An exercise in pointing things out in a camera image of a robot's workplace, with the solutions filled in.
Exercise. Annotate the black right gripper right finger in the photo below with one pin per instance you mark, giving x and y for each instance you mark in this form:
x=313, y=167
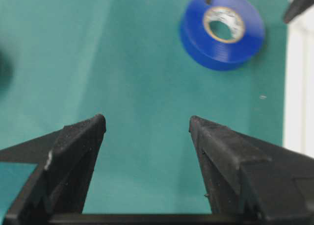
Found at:
x=248, y=176

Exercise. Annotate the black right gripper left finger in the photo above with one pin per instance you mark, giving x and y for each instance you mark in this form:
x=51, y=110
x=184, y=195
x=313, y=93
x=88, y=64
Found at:
x=50, y=174

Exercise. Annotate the blue tape roll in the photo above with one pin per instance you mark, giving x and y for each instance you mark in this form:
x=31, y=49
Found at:
x=223, y=34

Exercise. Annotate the black tape roll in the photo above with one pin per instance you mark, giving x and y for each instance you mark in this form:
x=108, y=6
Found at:
x=6, y=71

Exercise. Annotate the white plastic tray case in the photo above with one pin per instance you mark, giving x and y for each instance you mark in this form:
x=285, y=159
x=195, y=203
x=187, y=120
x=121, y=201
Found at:
x=299, y=87

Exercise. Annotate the green table cloth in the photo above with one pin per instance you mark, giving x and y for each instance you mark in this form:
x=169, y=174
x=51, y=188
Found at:
x=73, y=59

